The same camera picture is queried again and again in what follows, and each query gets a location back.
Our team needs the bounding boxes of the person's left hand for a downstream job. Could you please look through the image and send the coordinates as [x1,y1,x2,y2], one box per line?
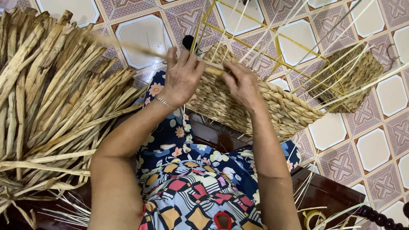
[158,47,207,109]

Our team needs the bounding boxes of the person's right hand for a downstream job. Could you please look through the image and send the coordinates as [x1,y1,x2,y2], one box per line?
[221,61,266,111]

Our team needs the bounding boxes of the dried straw weaving strand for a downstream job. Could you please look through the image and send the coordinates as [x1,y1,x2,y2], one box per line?
[91,32,226,76]

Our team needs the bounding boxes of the large woven straw basket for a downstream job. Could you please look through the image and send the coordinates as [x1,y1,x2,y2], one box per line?
[185,42,325,142]

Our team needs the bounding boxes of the black round object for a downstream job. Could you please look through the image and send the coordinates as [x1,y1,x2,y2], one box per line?
[182,35,199,53]

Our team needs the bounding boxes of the small woven straw basket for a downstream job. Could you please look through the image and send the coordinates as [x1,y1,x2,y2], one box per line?
[308,43,385,114]

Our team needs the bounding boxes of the heap of dried straw stalks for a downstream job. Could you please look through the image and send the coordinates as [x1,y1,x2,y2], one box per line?
[0,7,148,229]

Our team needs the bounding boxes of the colourful geometric patterned shirt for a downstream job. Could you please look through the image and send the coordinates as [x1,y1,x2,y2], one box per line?
[137,160,268,230]

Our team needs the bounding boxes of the bundle of thin pale strips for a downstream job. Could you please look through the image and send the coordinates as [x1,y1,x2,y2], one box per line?
[204,0,409,110]

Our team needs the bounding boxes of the dark brown wooden bench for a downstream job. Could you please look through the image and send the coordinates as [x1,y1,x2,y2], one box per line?
[0,110,366,230]

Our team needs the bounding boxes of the clear tape roll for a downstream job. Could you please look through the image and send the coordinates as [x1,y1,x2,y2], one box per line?
[302,209,327,230]

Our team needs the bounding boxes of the loose pale strip scraps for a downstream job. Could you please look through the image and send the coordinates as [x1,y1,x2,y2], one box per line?
[38,188,92,228]

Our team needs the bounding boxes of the yellow metal wire frame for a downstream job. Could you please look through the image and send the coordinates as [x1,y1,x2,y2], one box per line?
[191,0,352,113]

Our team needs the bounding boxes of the silver chain bracelet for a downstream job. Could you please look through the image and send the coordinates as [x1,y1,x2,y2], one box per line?
[155,96,177,112]

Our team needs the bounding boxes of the red scissors handle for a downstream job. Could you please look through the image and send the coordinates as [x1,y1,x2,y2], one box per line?
[213,211,233,230]

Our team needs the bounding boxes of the black beaded wooden rail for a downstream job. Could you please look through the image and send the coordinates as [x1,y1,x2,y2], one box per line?
[356,201,409,230]

